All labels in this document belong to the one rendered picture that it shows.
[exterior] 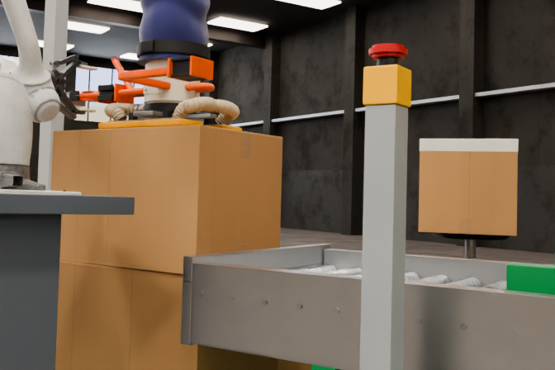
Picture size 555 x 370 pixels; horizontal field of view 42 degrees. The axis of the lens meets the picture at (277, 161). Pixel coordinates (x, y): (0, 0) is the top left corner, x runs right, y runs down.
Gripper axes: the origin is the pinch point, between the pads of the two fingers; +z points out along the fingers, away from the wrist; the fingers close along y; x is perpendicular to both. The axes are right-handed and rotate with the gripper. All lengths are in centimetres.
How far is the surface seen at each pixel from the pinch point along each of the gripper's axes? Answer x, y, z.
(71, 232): 5.6, 45.1, -10.4
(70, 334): 8, 75, -11
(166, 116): 34.0, 10.0, -1.0
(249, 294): 82, 54, -24
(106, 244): 21, 48, -10
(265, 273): 87, 49, -24
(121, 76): 32.2, 0.4, -17.5
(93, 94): -6.1, 0.4, 6.6
